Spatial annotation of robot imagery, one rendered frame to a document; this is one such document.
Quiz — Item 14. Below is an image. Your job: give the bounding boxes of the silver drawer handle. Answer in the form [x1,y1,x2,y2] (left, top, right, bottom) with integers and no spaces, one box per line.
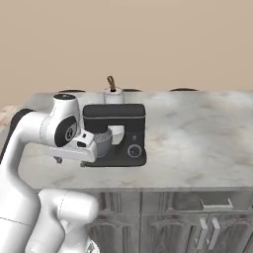
[200,198,234,211]

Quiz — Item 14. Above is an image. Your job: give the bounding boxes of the grey drawer front with handle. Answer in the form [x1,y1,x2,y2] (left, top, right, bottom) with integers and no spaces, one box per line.
[171,191,253,212]

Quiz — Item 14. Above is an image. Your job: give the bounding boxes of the grey plain drawer front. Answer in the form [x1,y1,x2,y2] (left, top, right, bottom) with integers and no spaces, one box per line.
[93,191,141,214]
[141,191,173,213]

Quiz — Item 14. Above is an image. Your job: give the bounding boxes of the grey cupboard door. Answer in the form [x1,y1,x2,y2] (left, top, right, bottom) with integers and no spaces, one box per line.
[207,212,253,253]
[140,212,210,253]
[86,212,141,253]

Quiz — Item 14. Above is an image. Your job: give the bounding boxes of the black stand mixer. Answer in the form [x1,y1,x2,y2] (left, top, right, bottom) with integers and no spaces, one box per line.
[80,103,148,168]

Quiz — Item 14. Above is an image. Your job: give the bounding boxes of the brown wooden utensil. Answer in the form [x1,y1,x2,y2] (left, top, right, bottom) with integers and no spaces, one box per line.
[106,75,118,92]

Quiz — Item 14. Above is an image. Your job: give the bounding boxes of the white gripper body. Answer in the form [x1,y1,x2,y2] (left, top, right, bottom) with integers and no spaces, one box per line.
[48,143,100,163]

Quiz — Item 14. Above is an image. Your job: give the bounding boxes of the silver cupboard door handle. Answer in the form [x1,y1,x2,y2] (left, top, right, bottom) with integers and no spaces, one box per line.
[196,216,209,250]
[209,216,221,250]

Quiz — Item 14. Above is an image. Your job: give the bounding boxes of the white utensil pot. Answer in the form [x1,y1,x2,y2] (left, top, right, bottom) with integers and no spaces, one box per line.
[103,86,126,106]

